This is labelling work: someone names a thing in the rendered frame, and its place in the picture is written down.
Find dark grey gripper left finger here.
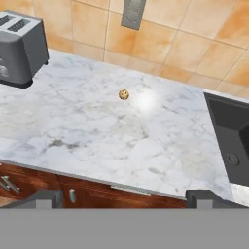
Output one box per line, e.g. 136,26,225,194
3,189,63,209

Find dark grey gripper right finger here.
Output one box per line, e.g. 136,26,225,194
185,189,246,209

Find silver cabinet knob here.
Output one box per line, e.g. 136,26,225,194
68,188,77,204

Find brown wooden cabinet front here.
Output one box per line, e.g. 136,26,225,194
0,161,188,209

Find black sink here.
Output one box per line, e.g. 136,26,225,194
203,91,249,188

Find small round cookie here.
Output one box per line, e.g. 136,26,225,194
118,89,130,101

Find grey toaster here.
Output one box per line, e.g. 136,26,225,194
0,9,51,89

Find silver bar handle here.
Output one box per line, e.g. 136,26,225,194
0,175,21,194

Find silver drawer handle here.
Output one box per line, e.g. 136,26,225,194
110,184,152,196

